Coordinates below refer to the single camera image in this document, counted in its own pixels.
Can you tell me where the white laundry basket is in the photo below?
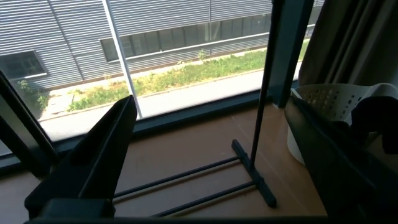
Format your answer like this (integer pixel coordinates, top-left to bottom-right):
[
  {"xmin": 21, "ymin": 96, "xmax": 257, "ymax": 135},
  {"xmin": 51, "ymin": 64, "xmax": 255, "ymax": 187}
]
[{"xmin": 286, "ymin": 83, "xmax": 398, "ymax": 166}]

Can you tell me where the black clothes rack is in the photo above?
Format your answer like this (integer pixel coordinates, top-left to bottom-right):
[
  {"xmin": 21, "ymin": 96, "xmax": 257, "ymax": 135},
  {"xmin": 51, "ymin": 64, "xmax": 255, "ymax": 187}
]
[{"xmin": 113, "ymin": 0, "xmax": 282, "ymax": 218}]

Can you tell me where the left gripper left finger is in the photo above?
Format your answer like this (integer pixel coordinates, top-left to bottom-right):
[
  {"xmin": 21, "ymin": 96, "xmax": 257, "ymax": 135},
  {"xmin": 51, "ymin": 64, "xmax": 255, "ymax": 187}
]
[{"xmin": 24, "ymin": 95, "xmax": 138, "ymax": 218}]

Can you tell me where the brown curtain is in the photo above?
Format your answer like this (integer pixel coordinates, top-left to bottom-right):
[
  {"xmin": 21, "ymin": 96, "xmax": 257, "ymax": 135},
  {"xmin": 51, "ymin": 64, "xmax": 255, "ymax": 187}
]
[{"xmin": 298, "ymin": 0, "xmax": 398, "ymax": 88}]

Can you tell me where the heap of clothes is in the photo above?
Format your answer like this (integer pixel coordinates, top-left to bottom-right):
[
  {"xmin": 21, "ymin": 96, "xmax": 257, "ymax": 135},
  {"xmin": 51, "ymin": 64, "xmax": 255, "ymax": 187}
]
[{"xmin": 329, "ymin": 95, "xmax": 398, "ymax": 156}]

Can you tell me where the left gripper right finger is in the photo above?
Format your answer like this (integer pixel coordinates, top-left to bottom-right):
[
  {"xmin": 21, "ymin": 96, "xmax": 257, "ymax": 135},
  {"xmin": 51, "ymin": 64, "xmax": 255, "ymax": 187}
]
[{"xmin": 284, "ymin": 95, "xmax": 398, "ymax": 218}]

